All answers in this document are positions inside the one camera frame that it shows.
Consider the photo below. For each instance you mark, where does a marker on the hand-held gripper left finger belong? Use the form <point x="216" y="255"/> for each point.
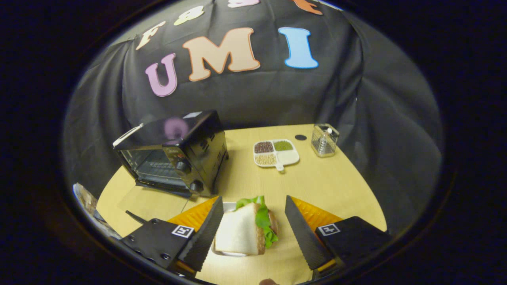
<point x="208" y="233"/>

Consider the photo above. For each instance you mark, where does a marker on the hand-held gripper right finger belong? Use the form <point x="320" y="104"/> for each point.
<point x="303" y="235"/>

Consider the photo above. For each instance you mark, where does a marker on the white bread lettuce sandwich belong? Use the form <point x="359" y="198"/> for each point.
<point x="239" y="229"/>

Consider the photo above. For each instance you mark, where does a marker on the black toaster oven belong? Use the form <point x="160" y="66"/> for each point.
<point x="198" y="154"/>

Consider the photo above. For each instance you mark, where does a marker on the white plastic tray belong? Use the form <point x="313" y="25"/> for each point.
<point x="230" y="206"/>

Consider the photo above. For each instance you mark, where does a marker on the white divided grain dish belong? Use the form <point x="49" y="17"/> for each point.
<point x="287" y="157"/>

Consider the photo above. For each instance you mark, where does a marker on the crumpled silver foil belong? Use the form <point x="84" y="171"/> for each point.
<point x="85" y="200"/>

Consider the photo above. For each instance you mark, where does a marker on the white plastic block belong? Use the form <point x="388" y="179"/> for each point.
<point x="126" y="135"/>

